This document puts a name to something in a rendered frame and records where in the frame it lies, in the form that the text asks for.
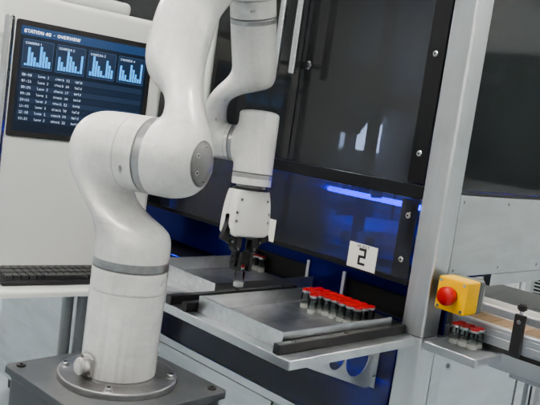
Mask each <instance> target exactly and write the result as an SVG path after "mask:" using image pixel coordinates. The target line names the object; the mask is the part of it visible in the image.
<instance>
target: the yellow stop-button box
mask: <svg viewBox="0 0 540 405"><path fill-rule="evenodd" d="M446 286H449V287H452V288H453V289H454V290H455V291H456V302H455V303H454V304H453V305H448V306H444V305H442V304H441V303H439V302H438V300H437V297H436V303H435V307H436V308H438V309H442V310H445V311H448V312H450V313H454V314H457V315H460V316H468V315H473V314H479V313H480V312H481V303H482V299H483V294H484V289H485V282H484V281H483V280H477V279H474V278H471V277H468V276H463V275H460V274H452V275H442V276H440V278H439V283H438V289H437V292H438V290H439V289H440V288H442V287H446Z"/></svg>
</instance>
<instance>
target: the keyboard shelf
mask: <svg viewBox="0 0 540 405"><path fill-rule="evenodd" d="M88 292H89V284H68V285H27V286H1V285H0V299H10V298H37V297H88Z"/></svg>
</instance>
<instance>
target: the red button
mask: <svg viewBox="0 0 540 405"><path fill-rule="evenodd" d="M436 296H437V300H438V302H439V303H441V304H442V305H444V306H448V305H453V304H454V303H455V302H456V291H455V290H454V289H453V288H452V287H449V286H446V287H442V288H440V289H439V290H438V292H437V295H436Z"/></svg>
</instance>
